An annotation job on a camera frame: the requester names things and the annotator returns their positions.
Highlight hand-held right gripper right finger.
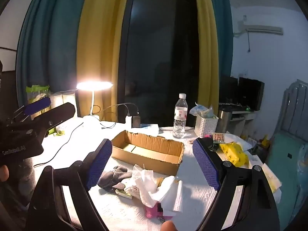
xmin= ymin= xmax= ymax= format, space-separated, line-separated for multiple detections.
xmin=192 ymin=138 xmax=281 ymax=231

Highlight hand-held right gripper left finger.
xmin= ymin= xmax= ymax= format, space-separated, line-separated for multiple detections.
xmin=26 ymin=138 xmax=113 ymax=231

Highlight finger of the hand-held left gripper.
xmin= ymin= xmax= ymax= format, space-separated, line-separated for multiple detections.
xmin=31 ymin=102 xmax=76 ymax=137
xmin=6 ymin=97 xmax=52 ymax=126

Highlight pale yellow sponge block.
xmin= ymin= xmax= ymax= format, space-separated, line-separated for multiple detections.
xmin=115 ymin=188 xmax=133 ymax=200

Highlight white towel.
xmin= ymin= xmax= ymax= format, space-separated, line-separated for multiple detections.
xmin=142 ymin=176 xmax=183 ymax=218

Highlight brown cardboard box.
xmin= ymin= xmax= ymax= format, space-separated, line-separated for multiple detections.
xmin=111 ymin=130 xmax=185 ymax=176

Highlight pink plush item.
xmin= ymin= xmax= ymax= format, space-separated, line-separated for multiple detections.
xmin=146 ymin=202 xmax=164 ymax=219

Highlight person's left hand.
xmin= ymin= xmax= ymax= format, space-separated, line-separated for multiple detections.
xmin=0 ymin=166 xmax=9 ymax=182

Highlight person's right hand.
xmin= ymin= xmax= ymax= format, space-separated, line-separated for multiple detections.
xmin=161 ymin=221 xmax=177 ymax=231

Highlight green packet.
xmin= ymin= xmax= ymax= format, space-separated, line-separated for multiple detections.
xmin=26 ymin=85 xmax=65 ymax=136

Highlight white paper cup pack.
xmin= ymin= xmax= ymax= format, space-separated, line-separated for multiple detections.
xmin=49 ymin=90 xmax=77 ymax=121

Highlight black round pouch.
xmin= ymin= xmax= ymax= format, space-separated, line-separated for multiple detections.
xmin=203 ymin=137 xmax=219 ymax=151

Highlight yellow plastic bag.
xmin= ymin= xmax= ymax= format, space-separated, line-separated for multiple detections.
xmin=218 ymin=142 xmax=249 ymax=167

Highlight pill blister pack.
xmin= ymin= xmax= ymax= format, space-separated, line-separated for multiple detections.
xmin=212 ymin=133 xmax=225 ymax=144

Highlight white plastic basket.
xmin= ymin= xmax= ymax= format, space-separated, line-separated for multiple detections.
xmin=194 ymin=114 xmax=219 ymax=139

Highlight white desk lamp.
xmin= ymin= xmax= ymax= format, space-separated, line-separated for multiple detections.
xmin=76 ymin=81 xmax=113 ymax=128

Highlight steel cup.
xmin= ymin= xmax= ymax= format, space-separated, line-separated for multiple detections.
xmin=218 ymin=108 xmax=233 ymax=133

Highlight clear water bottle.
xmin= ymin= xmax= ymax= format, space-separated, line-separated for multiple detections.
xmin=173 ymin=93 xmax=188 ymax=139

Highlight crumpled plastic packets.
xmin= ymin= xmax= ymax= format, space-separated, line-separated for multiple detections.
xmin=189 ymin=102 xmax=214 ymax=119

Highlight white side desk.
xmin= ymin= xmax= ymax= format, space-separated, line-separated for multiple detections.
xmin=231 ymin=111 xmax=255 ymax=137

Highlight white paper sheets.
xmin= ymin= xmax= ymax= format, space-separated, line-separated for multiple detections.
xmin=250 ymin=154 xmax=282 ymax=198

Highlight teal curtain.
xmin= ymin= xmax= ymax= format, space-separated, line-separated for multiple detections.
xmin=207 ymin=0 xmax=234 ymax=101
xmin=16 ymin=0 xmax=92 ymax=106

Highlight pale green bed sheet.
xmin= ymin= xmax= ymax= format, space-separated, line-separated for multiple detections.
xmin=265 ymin=132 xmax=308 ymax=198

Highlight black monitor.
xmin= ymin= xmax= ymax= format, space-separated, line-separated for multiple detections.
xmin=220 ymin=76 xmax=239 ymax=104
xmin=238 ymin=77 xmax=265 ymax=111

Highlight yellow curtain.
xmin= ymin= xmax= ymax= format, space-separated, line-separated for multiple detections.
xmin=191 ymin=0 xmax=219 ymax=126
xmin=76 ymin=0 xmax=131 ymax=122

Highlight grey slatted chair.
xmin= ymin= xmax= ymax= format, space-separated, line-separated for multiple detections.
xmin=274 ymin=79 xmax=308 ymax=135

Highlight dark glass window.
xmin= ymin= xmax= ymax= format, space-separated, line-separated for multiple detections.
xmin=118 ymin=0 xmax=200 ymax=127

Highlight white air conditioner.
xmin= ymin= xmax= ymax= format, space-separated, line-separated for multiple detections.
xmin=238 ymin=20 xmax=284 ymax=35

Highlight black cable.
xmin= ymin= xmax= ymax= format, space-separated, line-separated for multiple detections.
xmin=34 ymin=123 xmax=83 ymax=167
xmin=93 ymin=103 xmax=139 ymax=129

